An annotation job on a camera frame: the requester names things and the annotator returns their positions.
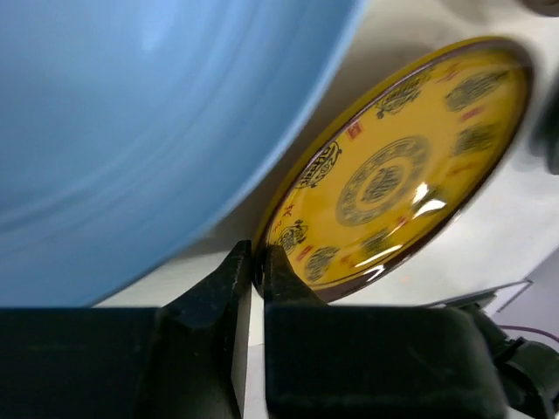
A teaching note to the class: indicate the yellow patterned plate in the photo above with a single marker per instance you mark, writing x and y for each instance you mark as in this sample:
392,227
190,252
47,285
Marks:
394,168

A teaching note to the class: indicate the light blue round plate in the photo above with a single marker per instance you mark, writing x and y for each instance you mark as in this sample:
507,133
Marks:
130,128

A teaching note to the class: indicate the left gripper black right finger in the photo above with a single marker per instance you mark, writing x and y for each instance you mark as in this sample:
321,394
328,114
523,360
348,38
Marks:
324,361

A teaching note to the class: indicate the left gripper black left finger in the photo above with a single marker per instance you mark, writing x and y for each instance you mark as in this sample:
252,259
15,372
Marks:
198,363

